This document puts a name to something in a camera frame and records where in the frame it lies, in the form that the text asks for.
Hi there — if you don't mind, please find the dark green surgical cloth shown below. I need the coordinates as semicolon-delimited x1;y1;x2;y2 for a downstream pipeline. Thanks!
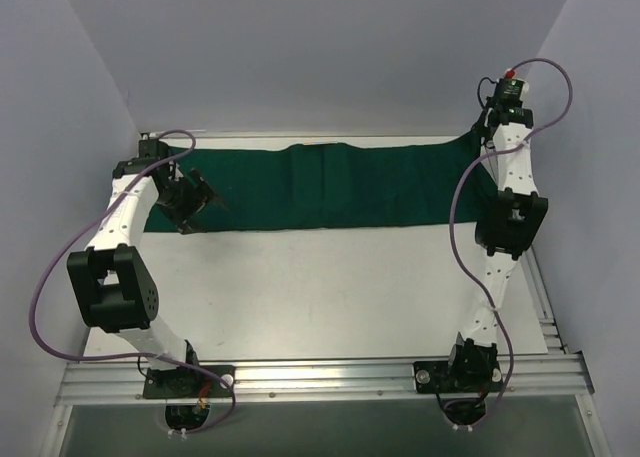
179;133;496;232

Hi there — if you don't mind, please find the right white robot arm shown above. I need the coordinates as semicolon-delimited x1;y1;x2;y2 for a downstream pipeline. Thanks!
443;106;548;390

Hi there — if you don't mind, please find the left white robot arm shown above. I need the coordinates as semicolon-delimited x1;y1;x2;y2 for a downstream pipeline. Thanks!
66;158;221;396

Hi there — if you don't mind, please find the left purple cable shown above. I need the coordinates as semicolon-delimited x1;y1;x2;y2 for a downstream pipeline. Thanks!
29;129;236;431

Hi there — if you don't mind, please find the rear aluminium rail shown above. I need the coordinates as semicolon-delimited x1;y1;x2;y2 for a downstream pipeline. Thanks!
140;129;207;139

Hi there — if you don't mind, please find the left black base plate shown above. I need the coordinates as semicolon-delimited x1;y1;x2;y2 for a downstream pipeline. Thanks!
137;364;231;400

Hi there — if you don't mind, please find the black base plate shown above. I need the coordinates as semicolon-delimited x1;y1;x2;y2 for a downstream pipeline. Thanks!
413;360;503;394
137;364;231;400

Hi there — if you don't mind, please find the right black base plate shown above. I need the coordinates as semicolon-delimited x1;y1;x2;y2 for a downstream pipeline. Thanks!
413;360;503;394

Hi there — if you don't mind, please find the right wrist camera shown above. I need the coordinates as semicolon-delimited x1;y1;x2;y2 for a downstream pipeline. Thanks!
489;77;529;110

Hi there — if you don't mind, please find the front aluminium rail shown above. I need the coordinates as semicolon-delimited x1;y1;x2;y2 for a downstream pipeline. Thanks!
55;353;594;406

